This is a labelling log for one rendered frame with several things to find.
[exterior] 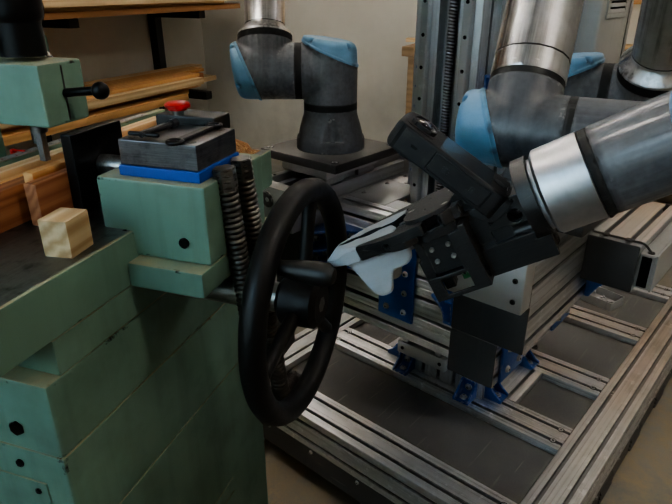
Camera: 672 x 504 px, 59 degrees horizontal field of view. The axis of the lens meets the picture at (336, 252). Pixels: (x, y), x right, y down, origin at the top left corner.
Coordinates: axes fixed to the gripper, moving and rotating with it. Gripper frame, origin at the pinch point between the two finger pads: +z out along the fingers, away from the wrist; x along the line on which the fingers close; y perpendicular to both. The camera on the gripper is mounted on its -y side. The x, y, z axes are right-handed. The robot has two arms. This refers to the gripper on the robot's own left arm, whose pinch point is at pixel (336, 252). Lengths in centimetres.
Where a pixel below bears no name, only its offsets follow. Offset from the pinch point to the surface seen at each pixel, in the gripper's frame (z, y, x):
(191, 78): 179, -68, 278
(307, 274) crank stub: 1.9, 0.1, -3.7
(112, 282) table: 22.8, -7.6, -5.2
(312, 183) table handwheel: 2.3, -6.4, 7.3
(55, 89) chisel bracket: 23.8, -29.1, 4.1
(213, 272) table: 14.4, -3.2, -0.3
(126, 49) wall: 211, -104, 279
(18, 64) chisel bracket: 24.7, -32.9, 2.3
